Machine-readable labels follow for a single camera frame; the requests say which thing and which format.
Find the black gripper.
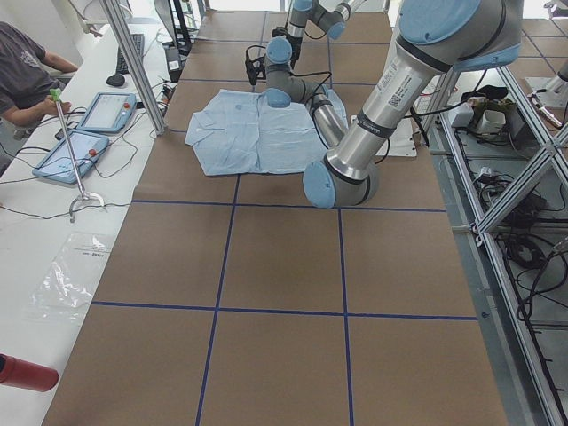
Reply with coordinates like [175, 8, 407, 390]
[244, 47, 266, 85]

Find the light blue button shirt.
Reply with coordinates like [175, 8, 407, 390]
[185, 90, 326, 177]

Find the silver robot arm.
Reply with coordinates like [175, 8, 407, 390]
[284, 0, 365, 60]
[261, 0, 524, 209]

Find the black keyboard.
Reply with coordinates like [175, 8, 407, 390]
[114, 33, 146, 75]

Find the black computer mouse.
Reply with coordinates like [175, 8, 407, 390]
[106, 74, 125, 87]

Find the upper blue teach pendant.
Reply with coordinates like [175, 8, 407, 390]
[76, 92, 137, 135]

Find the blue teach pendant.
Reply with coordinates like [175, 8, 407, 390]
[76, 92, 137, 135]
[31, 129, 111, 185]

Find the lower blue teach pendant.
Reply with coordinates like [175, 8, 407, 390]
[31, 129, 111, 185]

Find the person in grey shirt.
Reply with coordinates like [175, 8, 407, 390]
[1, 22, 78, 127]

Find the clear plastic bag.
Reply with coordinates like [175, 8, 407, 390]
[25, 233, 115, 325]

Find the red cylindrical bottle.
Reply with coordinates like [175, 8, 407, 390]
[1, 354, 59, 392]

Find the aluminium frame post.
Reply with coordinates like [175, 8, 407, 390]
[100, 0, 166, 136]

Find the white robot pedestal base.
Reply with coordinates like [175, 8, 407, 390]
[375, 119, 417, 159]

